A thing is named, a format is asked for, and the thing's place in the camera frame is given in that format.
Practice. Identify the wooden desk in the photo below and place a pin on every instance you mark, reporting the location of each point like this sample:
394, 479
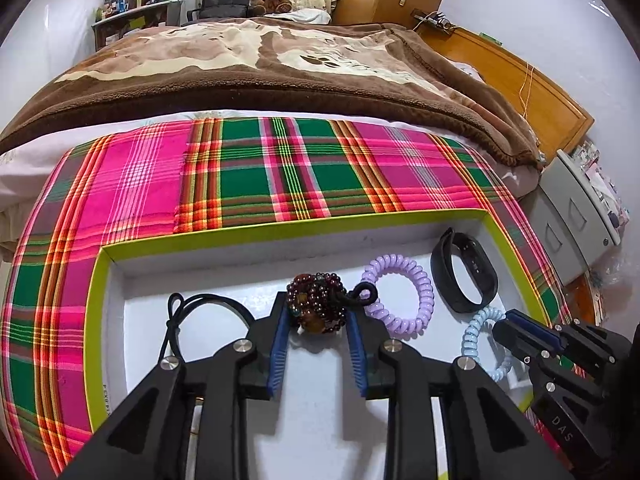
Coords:
140, 12

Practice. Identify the wooden headboard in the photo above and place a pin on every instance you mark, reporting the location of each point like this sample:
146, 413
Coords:
540, 105

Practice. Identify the group of bottles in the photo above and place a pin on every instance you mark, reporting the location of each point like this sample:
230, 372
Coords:
120, 2

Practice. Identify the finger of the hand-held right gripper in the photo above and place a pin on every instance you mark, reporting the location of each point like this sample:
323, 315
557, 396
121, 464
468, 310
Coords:
535, 330
555, 372

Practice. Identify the pink green plaid cloth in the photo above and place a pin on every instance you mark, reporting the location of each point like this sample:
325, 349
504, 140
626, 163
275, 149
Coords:
240, 175

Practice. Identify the white pillow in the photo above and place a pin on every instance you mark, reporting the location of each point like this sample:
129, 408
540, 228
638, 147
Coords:
307, 16

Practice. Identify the black wristband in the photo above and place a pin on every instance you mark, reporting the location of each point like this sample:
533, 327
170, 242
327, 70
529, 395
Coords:
462, 300

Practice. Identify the small cluttered shelf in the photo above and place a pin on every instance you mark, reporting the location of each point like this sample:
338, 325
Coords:
435, 21

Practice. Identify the brown printed blanket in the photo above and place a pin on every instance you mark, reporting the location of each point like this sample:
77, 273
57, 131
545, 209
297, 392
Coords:
250, 90

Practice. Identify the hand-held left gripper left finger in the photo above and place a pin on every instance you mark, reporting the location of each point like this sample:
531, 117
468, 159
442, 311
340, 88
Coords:
279, 355

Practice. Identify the white tray with green rim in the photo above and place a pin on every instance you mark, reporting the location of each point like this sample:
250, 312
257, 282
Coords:
150, 280

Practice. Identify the pile of colourful packets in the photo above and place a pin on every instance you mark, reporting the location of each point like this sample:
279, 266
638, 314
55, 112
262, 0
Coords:
600, 185

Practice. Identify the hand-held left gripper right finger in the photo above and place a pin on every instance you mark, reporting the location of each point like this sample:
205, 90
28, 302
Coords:
356, 355

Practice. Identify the white drawer cabinet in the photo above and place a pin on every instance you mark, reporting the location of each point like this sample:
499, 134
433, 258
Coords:
570, 200

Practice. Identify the patterned pillow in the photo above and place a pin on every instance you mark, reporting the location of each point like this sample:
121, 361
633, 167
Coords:
467, 69

